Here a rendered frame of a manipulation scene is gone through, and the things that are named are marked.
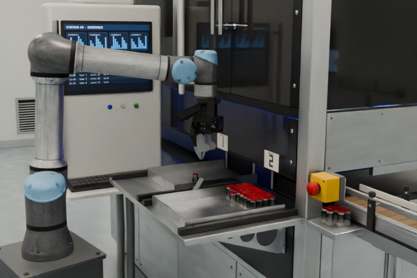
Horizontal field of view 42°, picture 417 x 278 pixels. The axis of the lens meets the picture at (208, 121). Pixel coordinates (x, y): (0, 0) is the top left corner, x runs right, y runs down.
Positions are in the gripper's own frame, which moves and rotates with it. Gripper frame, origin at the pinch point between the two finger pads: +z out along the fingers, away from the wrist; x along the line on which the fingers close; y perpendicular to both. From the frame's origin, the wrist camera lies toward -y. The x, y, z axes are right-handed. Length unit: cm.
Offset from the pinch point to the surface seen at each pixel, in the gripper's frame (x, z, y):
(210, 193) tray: 2.2, 13.4, 3.4
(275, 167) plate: 10.2, 2.0, 23.9
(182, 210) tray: -14.5, 14.7, 5.1
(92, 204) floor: 145, 104, -228
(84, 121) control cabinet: 9, -2, -70
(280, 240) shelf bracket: 7.3, 25.2, 28.5
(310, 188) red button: -2.6, 2.6, 43.1
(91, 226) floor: 110, 104, -189
